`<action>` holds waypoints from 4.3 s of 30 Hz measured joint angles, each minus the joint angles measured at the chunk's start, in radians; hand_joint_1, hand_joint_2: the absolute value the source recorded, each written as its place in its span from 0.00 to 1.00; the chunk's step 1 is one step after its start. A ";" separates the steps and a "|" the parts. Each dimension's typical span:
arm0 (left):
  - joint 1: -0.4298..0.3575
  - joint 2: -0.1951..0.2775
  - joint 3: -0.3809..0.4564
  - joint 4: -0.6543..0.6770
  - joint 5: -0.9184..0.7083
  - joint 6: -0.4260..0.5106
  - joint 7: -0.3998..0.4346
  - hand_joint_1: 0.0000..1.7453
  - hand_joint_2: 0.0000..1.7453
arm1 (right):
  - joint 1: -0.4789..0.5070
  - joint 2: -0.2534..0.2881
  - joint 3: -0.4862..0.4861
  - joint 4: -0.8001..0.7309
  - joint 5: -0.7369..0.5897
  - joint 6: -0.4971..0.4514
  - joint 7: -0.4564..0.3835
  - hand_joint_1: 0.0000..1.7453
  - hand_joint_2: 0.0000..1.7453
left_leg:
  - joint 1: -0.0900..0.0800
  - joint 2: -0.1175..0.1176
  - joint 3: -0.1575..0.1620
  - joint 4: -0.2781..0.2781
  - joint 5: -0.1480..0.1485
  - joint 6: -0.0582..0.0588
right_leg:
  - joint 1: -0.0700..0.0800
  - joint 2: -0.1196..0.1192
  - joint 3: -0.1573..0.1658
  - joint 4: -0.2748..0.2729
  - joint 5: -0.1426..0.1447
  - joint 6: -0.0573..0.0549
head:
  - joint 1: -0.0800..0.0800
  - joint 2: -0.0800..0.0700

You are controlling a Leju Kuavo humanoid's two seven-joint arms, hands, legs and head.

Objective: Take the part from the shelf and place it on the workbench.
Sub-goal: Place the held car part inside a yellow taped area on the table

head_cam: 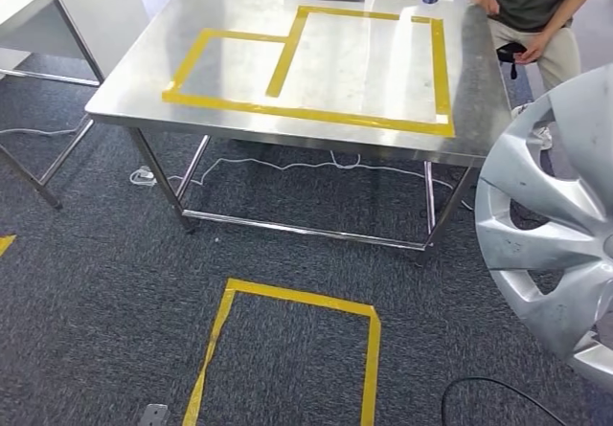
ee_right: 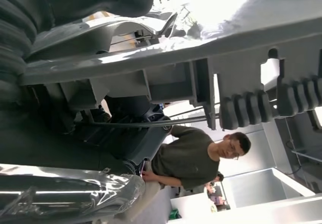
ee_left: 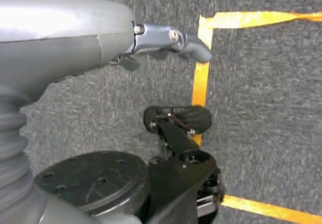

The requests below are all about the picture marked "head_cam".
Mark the silver plastic wheel hubcap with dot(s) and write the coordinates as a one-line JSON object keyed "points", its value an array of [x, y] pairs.
{"points": [[541, 239]]}

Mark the stainless steel workbench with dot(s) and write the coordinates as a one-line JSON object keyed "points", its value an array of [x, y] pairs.
{"points": [[229, 61]]}

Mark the yellow floor tape marking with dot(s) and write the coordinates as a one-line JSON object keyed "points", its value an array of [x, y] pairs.
{"points": [[7, 244], [306, 297]]}

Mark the black stool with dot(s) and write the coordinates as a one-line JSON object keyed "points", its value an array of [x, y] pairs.
{"points": [[507, 52]]}

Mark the white table with metal legs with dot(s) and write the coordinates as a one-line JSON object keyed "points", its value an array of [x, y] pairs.
{"points": [[105, 17]]}

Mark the grey metal bracket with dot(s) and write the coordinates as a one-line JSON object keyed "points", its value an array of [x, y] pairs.
{"points": [[153, 415]]}

